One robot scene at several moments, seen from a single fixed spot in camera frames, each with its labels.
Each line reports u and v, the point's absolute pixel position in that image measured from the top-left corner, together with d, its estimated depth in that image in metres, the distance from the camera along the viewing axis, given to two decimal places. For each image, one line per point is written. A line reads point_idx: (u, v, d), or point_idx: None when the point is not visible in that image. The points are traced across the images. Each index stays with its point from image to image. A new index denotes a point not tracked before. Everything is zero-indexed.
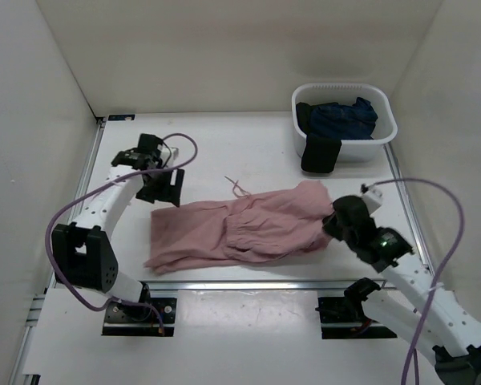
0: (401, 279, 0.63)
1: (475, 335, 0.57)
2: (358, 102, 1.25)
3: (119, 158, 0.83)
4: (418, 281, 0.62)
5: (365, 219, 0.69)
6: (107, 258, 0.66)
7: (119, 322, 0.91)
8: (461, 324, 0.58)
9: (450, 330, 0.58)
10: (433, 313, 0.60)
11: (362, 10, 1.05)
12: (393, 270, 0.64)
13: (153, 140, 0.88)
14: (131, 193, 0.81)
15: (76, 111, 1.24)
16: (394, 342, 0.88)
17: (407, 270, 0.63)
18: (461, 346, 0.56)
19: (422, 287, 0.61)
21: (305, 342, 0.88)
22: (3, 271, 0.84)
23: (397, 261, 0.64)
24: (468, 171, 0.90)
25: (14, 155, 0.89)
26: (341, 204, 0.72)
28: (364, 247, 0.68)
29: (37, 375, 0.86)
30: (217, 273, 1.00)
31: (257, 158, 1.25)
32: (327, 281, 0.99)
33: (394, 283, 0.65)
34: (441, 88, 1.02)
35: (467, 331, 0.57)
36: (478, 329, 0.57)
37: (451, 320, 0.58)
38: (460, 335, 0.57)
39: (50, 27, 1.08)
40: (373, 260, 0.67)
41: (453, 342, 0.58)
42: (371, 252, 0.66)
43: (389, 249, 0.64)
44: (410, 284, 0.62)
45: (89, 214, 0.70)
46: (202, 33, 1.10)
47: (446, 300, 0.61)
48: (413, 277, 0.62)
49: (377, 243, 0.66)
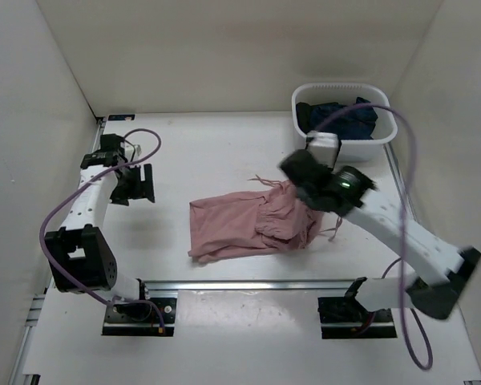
0: (368, 218, 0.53)
1: (448, 257, 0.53)
2: (358, 102, 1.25)
3: (86, 161, 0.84)
4: (389, 216, 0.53)
5: (317, 166, 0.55)
6: (105, 253, 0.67)
7: (119, 322, 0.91)
8: (435, 251, 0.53)
9: (429, 260, 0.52)
10: (408, 249, 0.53)
11: (362, 10, 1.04)
12: (361, 212, 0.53)
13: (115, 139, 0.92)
14: (108, 193, 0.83)
15: (76, 110, 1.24)
16: (394, 342, 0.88)
17: (375, 207, 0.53)
18: (442, 273, 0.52)
19: (394, 223, 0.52)
21: (305, 342, 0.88)
22: (2, 270, 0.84)
23: (362, 200, 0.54)
24: (469, 170, 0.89)
25: (14, 155, 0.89)
26: (289, 160, 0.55)
28: (323, 196, 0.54)
29: (37, 375, 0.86)
30: (217, 273, 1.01)
31: (257, 158, 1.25)
32: (327, 281, 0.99)
33: (357, 224, 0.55)
34: (441, 87, 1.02)
35: (442, 257, 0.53)
36: (447, 249, 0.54)
37: (426, 249, 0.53)
38: (438, 264, 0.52)
39: (50, 27, 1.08)
40: (337, 207, 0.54)
41: (430, 273, 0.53)
42: (333, 197, 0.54)
43: (350, 191, 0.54)
44: (381, 222, 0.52)
45: (76, 216, 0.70)
46: (201, 33, 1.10)
47: (417, 229, 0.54)
48: (381, 214, 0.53)
49: (337, 188, 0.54)
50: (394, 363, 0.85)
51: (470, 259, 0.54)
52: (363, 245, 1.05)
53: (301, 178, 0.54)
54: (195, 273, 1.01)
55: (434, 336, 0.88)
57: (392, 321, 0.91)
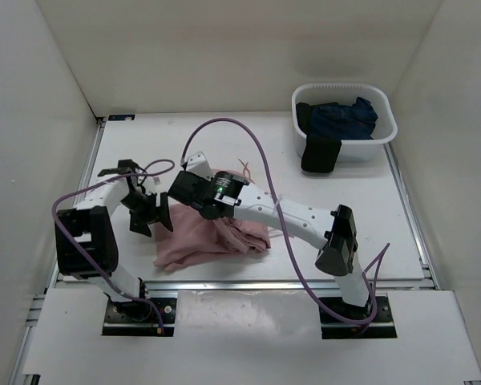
0: (250, 211, 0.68)
1: (325, 221, 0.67)
2: (358, 102, 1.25)
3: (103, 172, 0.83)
4: (264, 204, 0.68)
5: (195, 182, 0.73)
6: (110, 237, 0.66)
7: (119, 322, 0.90)
8: (312, 220, 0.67)
9: (309, 228, 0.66)
10: (290, 225, 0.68)
11: (362, 10, 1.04)
12: (240, 208, 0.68)
13: (130, 162, 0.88)
14: (120, 196, 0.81)
15: (76, 110, 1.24)
16: (394, 342, 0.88)
17: (250, 199, 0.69)
18: (321, 235, 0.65)
19: (268, 208, 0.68)
21: (305, 342, 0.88)
22: (2, 270, 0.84)
23: (238, 197, 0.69)
24: (468, 171, 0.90)
25: (13, 155, 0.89)
26: (173, 185, 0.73)
28: (208, 205, 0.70)
29: (37, 375, 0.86)
30: (217, 274, 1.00)
31: (256, 158, 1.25)
32: (327, 281, 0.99)
33: (246, 217, 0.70)
34: (441, 88, 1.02)
35: (317, 223, 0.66)
36: (324, 216, 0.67)
37: (305, 220, 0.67)
38: (315, 228, 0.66)
39: (49, 28, 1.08)
40: (221, 209, 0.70)
41: (314, 238, 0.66)
42: (216, 203, 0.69)
43: (225, 192, 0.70)
44: (260, 210, 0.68)
45: (87, 201, 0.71)
46: (201, 33, 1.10)
47: (293, 208, 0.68)
48: (258, 204, 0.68)
49: (215, 193, 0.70)
50: (394, 363, 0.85)
51: (343, 214, 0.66)
52: (364, 246, 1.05)
53: (187, 197, 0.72)
54: (195, 273, 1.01)
55: (434, 336, 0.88)
57: (393, 321, 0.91)
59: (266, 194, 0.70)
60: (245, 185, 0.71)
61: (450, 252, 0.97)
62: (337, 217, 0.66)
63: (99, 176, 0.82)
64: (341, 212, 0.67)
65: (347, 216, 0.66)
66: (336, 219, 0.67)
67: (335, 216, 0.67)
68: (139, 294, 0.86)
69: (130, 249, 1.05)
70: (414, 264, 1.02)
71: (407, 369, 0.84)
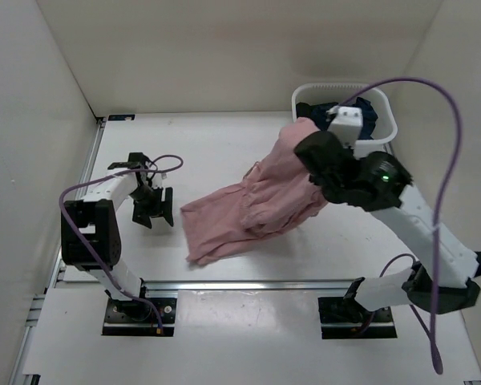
0: (402, 220, 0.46)
1: (469, 265, 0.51)
2: (358, 102, 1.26)
3: (113, 164, 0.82)
4: (424, 222, 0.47)
5: (341, 151, 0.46)
6: (114, 232, 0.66)
7: (119, 322, 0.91)
8: (459, 257, 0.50)
9: (454, 268, 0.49)
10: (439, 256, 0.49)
11: (362, 10, 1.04)
12: (398, 212, 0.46)
13: (143, 156, 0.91)
14: (127, 192, 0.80)
15: (76, 110, 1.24)
16: (394, 342, 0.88)
17: (413, 208, 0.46)
18: (462, 281, 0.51)
19: (428, 227, 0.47)
21: (305, 342, 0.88)
22: (3, 271, 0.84)
23: (402, 197, 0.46)
24: (469, 171, 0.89)
25: (13, 155, 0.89)
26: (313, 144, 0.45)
28: (355, 191, 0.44)
29: (37, 375, 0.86)
30: (219, 273, 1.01)
31: (256, 158, 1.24)
32: (327, 281, 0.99)
33: (384, 220, 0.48)
34: (441, 88, 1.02)
35: (463, 264, 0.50)
36: (470, 257, 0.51)
37: (453, 256, 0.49)
38: (459, 270, 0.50)
39: (49, 27, 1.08)
40: (365, 202, 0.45)
41: (450, 277, 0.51)
42: (367, 191, 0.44)
43: (390, 184, 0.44)
44: (416, 225, 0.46)
45: (94, 194, 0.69)
46: (202, 33, 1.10)
47: (446, 233, 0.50)
48: (418, 217, 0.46)
49: (377, 178, 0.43)
50: (394, 363, 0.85)
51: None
52: (365, 245, 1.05)
53: (323, 168, 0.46)
54: (195, 273, 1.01)
55: (435, 336, 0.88)
57: (392, 321, 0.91)
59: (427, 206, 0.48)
60: (410, 183, 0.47)
61: None
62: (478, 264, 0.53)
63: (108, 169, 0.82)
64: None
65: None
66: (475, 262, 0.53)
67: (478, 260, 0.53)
68: (139, 293, 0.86)
69: (130, 249, 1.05)
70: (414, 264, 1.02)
71: (407, 368, 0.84)
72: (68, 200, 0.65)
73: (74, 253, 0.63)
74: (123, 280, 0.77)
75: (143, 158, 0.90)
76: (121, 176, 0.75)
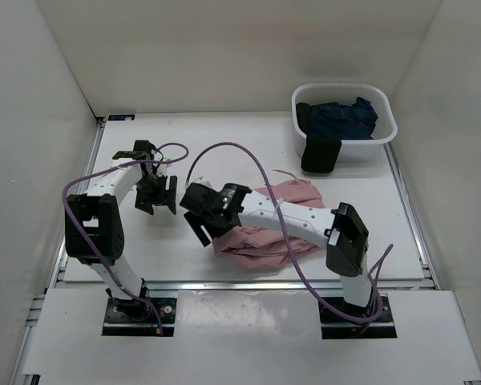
0: (253, 216, 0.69)
1: (325, 220, 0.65)
2: (358, 102, 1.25)
3: (118, 154, 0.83)
4: (265, 209, 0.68)
5: (204, 193, 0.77)
6: (117, 226, 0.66)
7: (119, 322, 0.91)
8: (312, 220, 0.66)
9: (309, 228, 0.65)
10: (290, 226, 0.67)
11: (361, 10, 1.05)
12: (244, 213, 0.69)
13: (148, 144, 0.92)
14: (132, 181, 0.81)
15: (76, 111, 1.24)
16: (394, 342, 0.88)
17: (252, 206, 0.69)
18: (322, 233, 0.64)
19: (270, 212, 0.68)
21: (305, 342, 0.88)
22: (2, 271, 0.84)
23: (242, 205, 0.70)
24: (468, 171, 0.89)
25: (13, 154, 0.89)
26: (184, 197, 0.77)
28: (216, 215, 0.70)
29: (37, 375, 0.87)
30: (218, 274, 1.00)
31: (256, 158, 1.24)
32: (327, 281, 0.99)
33: (252, 224, 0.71)
34: (441, 88, 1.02)
35: (318, 220, 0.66)
36: (325, 215, 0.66)
37: (305, 221, 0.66)
38: (316, 228, 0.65)
39: (50, 28, 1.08)
40: (228, 220, 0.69)
41: (316, 238, 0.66)
42: (223, 213, 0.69)
43: (231, 203, 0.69)
44: (260, 216, 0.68)
45: (97, 188, 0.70)
46: (201, 33, 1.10)
47: (293, 210, 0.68)
48: (260, 209, 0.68)
49: (222, 204, 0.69)
50: (394, 364, 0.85)
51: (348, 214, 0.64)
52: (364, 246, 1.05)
53: (198, 207, 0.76)
54: (195, 273, 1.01)
55: (435, 335, 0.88)
57: (393, 321, 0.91)
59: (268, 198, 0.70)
60: (248, 193, 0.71)
61: (450, 252, 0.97)
62: (337, 216, 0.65)
63: (115, 158, 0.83)
64: (343, 211, 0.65)
65: (349, 214, 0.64)
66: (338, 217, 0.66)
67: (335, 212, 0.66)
68: (139, 293, 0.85)
69: (130, 249, 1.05)
70: (414, 264, 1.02)
71: (406, 368, 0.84)
72: (70, 194, 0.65)
73: (75, 249, 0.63)
74: (124, 278, 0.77)
75: (147, 145, 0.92)
76: (125, 168, 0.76)
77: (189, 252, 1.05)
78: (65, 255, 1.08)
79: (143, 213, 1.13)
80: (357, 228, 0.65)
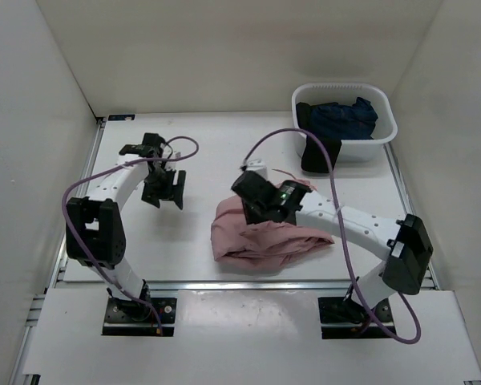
0: (312, 216, 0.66)
1: (390, 230, 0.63)
2: (358, 102, 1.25)
3: (126, 148, 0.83)
4: (325, 211, 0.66)
5: (262, 184, 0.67)
6: (118, 232, 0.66)
7: (119, 322, 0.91)
8: (373, 227, 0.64)
9: (370, 236, 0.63)
10: (350, 231, 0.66)
11: (361, 10, 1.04)
12: (301, 212, 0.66)
13: (158, 139, 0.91)
14: (138, 180, 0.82)
15: (76, 111, 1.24)
16: (394, 342, 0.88)
17: (311, 206, 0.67)
18: (384, 243, 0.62)
19: (329, 214, 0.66)
21: (305, 342, 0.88)
22: (2, 271, 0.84)
23: (301, 204, 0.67)
24: (468, 171, 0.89)
25: (13, 154, 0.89)
26: (239, 183, 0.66)
28: (272, 210, 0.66)
29: (37, 375, 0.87)
30: (218, 275, 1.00)
31: (256, 158, 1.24)
32: (327, 281, 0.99)
33: (305, 223, 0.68)
34: (441, 88, 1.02)
35: (381, 228, 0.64)
36: (389, 224, 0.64)
37: (365, 228, 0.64)
38: (378, 237, 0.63)
39: (50, 28, 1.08)
40: (283, 216, 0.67)
41: (375, 246, 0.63)
42: (280, 210, 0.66)
43: (289, 200, 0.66)
44: (320, 216, 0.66)
45: (100, 191, 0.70)
46: (202, 33, 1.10)
47: (355, 214, 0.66)
48: (320, 210, 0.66)
49: (280, 200, 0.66)
50: (394, 364, 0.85)
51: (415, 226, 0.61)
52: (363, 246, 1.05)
53: (252, 196, 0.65)
54: (194, 273, 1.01)
55: (435, 335, 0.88)
57: (393, 321, 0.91)
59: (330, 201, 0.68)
60: (308, 193, 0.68)
61: (450, 252, 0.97)
62: (403, 226, 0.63)
63: (122, 154, 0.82)
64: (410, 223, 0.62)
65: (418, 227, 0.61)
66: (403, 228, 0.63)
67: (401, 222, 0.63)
68: (139, 294, 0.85)
69: (130, 249, 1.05)
70: None
71: (406, 368, 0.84)
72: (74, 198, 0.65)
73: (74, 252, 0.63)
74: (124, 281, 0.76)
75: (157, 139, 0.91)
76: (130, 168, 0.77)
77: (189, 252, 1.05)
78: (65, 255, 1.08)
79: (143, 213, 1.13)
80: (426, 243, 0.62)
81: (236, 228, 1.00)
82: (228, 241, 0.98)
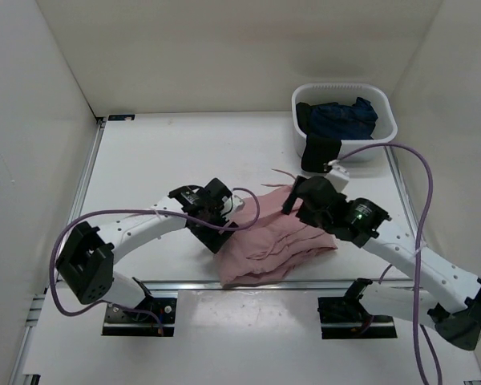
0: (386, 247, 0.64)
1: (470, 289, 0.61)
2: (358, 102, 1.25)
3: (176, 193, 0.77)
4: (402, 245, 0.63)
5: (334, 197, 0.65)
6: (101, 278, 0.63)
7: (119, 322, 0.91)
8: (453, 279, 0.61)
9: (447, 288, 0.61)
10: (426, 276, 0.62)
11: (361, 11, 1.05)
12: (375, 240, 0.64)
13: (222, 188, 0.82)
14: (167, 230, 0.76)
15: (76, 110, 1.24)
16: (394, 341, 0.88)
17: (388, 237, 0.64)
18: (460, 301, 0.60)
19: (407, 251, 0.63)
21: (305, 342, 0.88)
22: (2, 272, 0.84)
23: (376, 228, 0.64)
24: (469, 171, 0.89)
25: (13, 154, 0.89)
26: (312, 189, 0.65)
28: (340, 228, 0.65)
29: (37, 376, 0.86)
30: (217, 274, 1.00)
31: (256, 158, 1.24)
32: (327, 281, 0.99)
33: (375, 252, 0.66)
34: (441, 88, 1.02)
35: (462, 284, 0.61)
36: (469, 281, 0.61)
37: (445, 278, 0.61)
38: (455, 291, 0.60)
39: (49, 27, 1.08)
40: (353, 235, 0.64)
41: (450, 299, 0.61)
42: (349, 228, 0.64)
43: (364, 220, 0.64)
44: (395, 250, 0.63)
45: (114, 228, 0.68)
46: (202, 33, 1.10)
47: (434, 260, 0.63)
48: (397, 244, 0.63)
49: (353, 218, 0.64)
50: (395, 365, 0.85)
51: None
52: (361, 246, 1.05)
53: (320, 208, 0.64)
54: (195, 273, 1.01)
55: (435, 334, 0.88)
57: (393, 321, 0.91)
59: (409, 237, 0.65)
60: (386, 220, 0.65)
61: (450, 251, 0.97)
62: None
63: (170, 196, 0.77)
64: None
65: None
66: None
67: None
68: (135, 305, 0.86)
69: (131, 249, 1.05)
70: None
71: (406, 367, 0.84)
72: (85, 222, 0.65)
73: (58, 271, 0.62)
74: (112, 298, 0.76)
75: (219, 192, 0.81)
76: (160, 217, 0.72)
77: (189, 252, 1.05)
78: None
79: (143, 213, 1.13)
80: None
81: (243, 250, 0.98)
82: (235, 268, 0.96)
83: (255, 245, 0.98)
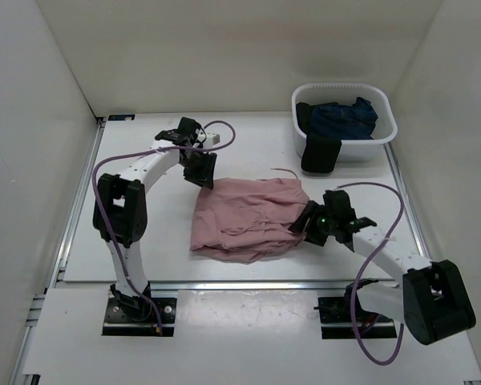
0: (361, 240, 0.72)
1: (419, 264, 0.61)
2: (358, 102, 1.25)
3: (161, 135, 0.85)
4: (375, 238, 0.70)
5: (345, 208, 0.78)
6: (141, 212, 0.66)
7: (119, 322, 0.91)
8: (407, 258, 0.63)
9: (398, 264, 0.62)
10: (386, 257, 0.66)
11: (361, 11, 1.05)
12: (357, 237, 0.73)
13: (193, 122, 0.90)
14: (166, 167, 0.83)
15: (76, 110, 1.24)
16: (394, 341, 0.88)
17: (366, 233, 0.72)
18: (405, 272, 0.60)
19: (377, 241, 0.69)
21: (305, 342, 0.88)
22: (2, 271, 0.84)
23: (360, 231, 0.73)
24: (469, 170, 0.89)
25: (13, 155, 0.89)
26: (329, 196, 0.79)
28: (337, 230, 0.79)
29: (37, 376, 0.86)
30: (217, 273, 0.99)
31: (256, 158, 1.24)
32: (328, 281, 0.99)
33: (359, 248, 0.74)
34: (441, 88, 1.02)
35: (413, 261, 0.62)
36: (422, 261, 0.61)
37: (398, 256, 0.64)
38: (404, 265, 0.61)
39: (49, 27, 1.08)
40: (345, 238, 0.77)
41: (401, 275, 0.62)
42: (343, 233, 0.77)
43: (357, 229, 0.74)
44: (368, 241, 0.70)
45: (131, 172, 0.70)
46: (202, 33, 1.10)
47: (398, 247, 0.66)
48: (370, 236, 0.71)
49: (349, 226, 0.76)
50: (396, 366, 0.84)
51: (446, 270, 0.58)
52: None
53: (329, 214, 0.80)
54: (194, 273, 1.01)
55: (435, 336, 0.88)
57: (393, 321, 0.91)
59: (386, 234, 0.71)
60: (373, 225, 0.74)
61: (450, 251, 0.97)
62: (435, 269, 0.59)
63: (156, 139, 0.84)
64: (444, 265, 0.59)
65: (449, 273, 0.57)
66: (436, 273, 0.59)
67: (434, 265, 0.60)
68: (144, 289, 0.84)
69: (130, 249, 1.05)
70: None
71: (406, 366, 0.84)
72: (105, 174, 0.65)
73: (98, 220, 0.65)
74: (130, 268, 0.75)
75: (192, 126, 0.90)
76: (163, 152, 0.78)
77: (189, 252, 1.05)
78: (65, 255, 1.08)
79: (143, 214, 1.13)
80: (455, 297, 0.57)
81: (217, 224, 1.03)
82: (206, 237, 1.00)
83: (230, 220, 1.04)
